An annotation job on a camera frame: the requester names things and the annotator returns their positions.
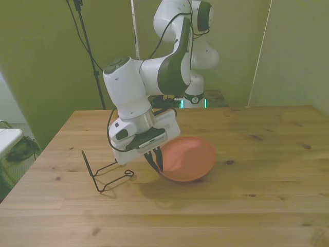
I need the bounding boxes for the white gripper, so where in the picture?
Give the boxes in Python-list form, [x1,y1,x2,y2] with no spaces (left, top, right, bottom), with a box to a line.
[107,110,181,172]

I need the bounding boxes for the orange plastic bowl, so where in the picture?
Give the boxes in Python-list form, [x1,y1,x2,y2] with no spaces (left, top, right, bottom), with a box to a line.
[158,135,216,183]

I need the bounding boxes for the brown robot mounting stand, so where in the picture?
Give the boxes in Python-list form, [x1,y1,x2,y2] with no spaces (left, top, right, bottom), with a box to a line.
[205,89,229,108]

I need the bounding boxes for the black tripod stand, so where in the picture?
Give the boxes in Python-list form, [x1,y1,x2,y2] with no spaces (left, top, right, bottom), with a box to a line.
[65,0,107,110]

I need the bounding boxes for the white vertical strip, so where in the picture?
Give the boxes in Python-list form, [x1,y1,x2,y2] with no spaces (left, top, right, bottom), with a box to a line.
[130,0,141,60]

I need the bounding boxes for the dark green bag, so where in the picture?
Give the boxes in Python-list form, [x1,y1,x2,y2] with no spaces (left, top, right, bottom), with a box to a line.
[5,136,42,163]

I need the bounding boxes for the white side table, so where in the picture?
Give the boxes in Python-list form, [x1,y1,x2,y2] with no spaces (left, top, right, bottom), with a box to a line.
[0,119,24,156]

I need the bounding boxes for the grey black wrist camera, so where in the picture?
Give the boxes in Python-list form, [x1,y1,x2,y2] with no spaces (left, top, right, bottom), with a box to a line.
[125,127,168,155]

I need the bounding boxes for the black cable bundle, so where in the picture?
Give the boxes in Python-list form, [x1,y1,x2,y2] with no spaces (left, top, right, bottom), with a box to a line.
[150,95,185,109]

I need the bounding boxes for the black wire plate stand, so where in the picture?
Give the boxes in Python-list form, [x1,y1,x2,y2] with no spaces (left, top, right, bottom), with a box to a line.
[81,150,135,193]

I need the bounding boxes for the black tripod cable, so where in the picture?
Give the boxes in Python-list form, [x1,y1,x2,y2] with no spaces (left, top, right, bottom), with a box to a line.
[65,0,105,72]

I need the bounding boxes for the white hanging cord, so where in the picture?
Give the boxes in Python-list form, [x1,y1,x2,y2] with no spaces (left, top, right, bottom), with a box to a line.
[245,0,273,109]

